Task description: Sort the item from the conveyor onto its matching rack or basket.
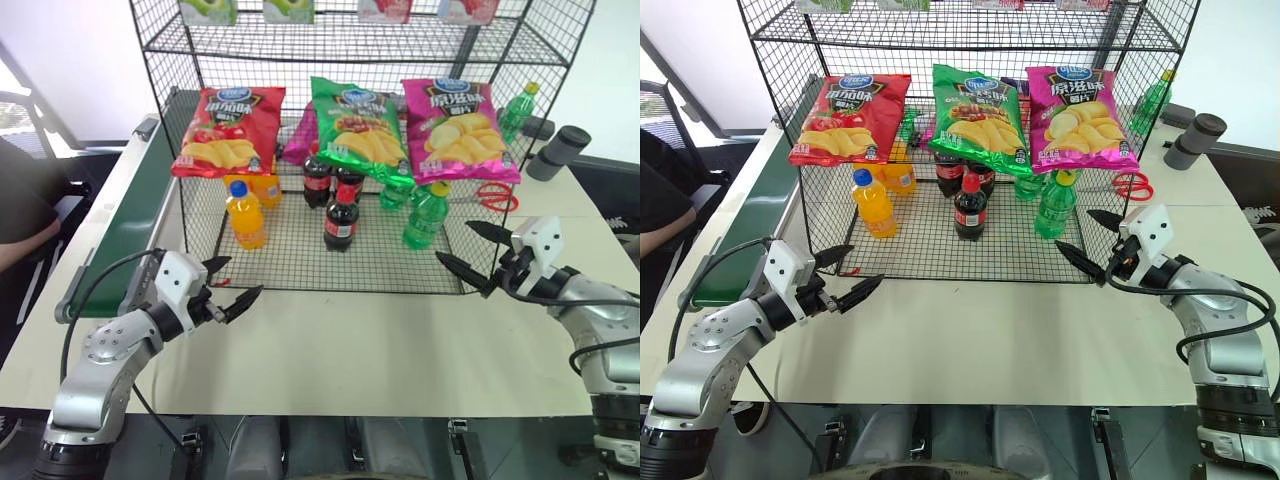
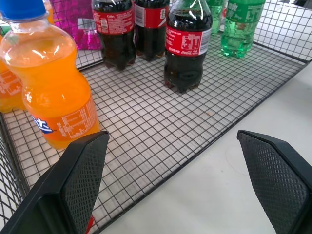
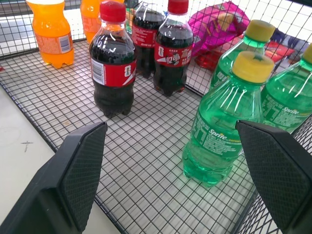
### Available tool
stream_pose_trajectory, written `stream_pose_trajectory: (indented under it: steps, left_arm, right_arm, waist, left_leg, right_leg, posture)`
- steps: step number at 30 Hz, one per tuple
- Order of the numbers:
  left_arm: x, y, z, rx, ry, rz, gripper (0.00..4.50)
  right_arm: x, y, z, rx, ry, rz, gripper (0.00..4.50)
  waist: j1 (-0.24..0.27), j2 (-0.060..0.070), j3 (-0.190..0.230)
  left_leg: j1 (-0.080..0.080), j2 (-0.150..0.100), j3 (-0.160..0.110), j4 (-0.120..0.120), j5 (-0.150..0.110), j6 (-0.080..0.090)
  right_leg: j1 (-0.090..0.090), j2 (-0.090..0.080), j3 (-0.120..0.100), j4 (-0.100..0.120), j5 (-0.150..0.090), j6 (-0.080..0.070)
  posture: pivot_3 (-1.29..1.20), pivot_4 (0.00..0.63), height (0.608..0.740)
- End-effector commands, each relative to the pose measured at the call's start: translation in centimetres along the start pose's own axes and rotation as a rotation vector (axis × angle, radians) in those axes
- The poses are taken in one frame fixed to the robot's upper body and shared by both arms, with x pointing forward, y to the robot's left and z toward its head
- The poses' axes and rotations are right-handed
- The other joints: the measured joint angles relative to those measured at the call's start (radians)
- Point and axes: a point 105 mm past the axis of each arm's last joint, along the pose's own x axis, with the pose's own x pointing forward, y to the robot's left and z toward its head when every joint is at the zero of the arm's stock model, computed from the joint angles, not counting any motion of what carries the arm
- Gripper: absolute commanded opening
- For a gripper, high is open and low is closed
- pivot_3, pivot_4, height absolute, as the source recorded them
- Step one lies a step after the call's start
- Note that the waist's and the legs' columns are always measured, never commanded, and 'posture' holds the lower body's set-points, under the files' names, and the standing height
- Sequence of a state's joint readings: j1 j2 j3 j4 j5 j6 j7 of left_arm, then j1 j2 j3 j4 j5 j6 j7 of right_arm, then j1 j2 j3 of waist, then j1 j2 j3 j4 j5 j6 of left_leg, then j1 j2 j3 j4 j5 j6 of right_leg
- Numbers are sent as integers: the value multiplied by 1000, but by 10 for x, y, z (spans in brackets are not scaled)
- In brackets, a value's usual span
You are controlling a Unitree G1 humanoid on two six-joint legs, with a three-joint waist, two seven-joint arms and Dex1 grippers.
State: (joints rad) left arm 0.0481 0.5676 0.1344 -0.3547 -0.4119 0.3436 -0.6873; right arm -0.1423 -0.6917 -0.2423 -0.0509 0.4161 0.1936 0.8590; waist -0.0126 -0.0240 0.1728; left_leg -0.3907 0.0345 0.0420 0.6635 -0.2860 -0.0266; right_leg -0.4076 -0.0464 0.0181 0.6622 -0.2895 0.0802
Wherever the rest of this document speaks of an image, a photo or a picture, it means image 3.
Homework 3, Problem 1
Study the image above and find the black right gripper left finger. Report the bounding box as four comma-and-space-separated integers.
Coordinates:
0, 121, 108, 234

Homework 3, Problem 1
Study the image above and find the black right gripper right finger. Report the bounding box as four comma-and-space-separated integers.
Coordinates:
235, 119, 312, 234

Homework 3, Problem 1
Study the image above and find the green Sprite bottle yellow cap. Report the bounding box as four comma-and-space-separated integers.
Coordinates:
260, 43, 312, 134
209, 19, 276, 91
182, 51, 275, 188

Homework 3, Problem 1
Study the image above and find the red snack bag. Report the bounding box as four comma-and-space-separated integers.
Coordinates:
194, 40, 302, 72

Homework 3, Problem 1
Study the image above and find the cola bottle red cap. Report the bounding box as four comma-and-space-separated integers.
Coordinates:
89, 0, 137, 119
153, 0, 194, 98
132, 0, 166, 79

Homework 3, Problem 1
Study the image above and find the orange soda bottle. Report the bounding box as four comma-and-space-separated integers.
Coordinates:
25, 0, 75, 70
80, 0, 125, 44

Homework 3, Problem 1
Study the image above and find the pink snack bag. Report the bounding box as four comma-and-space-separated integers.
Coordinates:
188, 0, 251, 58

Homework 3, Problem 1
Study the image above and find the black wire basket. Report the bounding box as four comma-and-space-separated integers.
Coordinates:
0, 0, 312, 234

